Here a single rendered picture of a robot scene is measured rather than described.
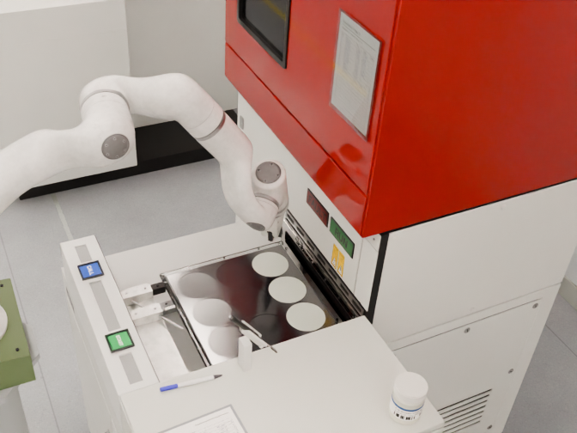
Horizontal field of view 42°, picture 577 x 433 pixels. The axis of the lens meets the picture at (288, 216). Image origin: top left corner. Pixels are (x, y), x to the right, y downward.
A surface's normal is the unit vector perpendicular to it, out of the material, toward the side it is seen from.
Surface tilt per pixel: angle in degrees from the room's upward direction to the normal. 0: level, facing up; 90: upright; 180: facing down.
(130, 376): 0
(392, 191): 90
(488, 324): 90
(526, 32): 90
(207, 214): 0
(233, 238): 0
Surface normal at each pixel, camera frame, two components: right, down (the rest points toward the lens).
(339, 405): 0.06, -0.78
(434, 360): 0.44, 0.58
